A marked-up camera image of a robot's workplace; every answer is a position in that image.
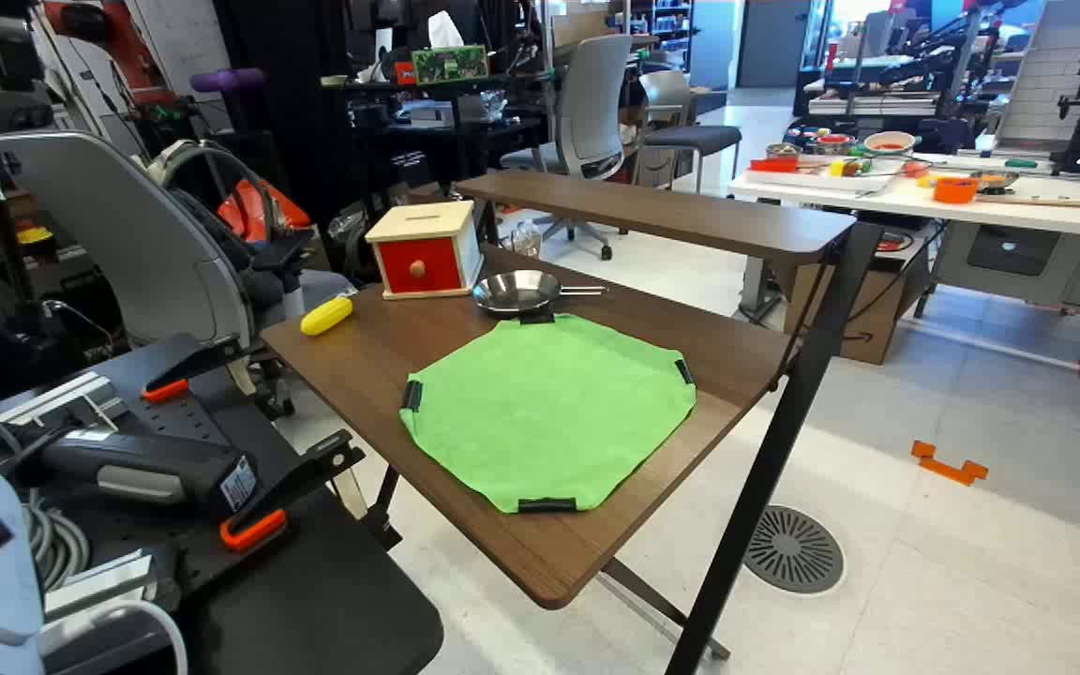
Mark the yellow toy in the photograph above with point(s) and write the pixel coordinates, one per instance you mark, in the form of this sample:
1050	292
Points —
328	315

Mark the green towel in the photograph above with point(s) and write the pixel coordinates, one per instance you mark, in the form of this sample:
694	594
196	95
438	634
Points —
550	412

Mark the metal bowl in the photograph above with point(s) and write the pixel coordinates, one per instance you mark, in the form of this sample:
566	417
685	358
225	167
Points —
515	292

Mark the wooden box with red drawer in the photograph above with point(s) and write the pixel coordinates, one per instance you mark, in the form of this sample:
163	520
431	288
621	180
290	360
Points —
421	255

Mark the brown wooden desk shelf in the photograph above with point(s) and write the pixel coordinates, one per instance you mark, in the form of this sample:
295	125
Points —
676	220

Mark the white office chair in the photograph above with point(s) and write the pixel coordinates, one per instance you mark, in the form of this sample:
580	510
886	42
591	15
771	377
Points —
594	107

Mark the green electronics box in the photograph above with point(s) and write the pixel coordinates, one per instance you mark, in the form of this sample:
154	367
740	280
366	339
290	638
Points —
446	65

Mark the orange bag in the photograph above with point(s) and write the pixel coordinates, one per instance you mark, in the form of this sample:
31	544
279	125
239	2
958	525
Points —
256	212

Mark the round floor drain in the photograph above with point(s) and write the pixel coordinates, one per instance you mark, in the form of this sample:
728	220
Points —
793	550

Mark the cardboard box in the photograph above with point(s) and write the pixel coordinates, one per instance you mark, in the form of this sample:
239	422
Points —
871	307

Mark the purple roll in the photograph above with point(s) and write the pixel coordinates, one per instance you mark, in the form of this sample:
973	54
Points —
229	80

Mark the grey plastic chair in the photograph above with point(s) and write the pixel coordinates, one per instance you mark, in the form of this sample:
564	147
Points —
140	245

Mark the orange floor marker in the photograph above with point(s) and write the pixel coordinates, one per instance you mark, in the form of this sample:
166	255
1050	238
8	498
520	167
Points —
945	468

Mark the orange container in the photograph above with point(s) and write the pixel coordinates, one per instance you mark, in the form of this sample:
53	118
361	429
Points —
953	189

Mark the white work table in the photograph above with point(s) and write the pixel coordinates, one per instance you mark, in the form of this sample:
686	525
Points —
976	207

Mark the black metal desk frame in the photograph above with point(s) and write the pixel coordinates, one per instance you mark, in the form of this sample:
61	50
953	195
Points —
771	450

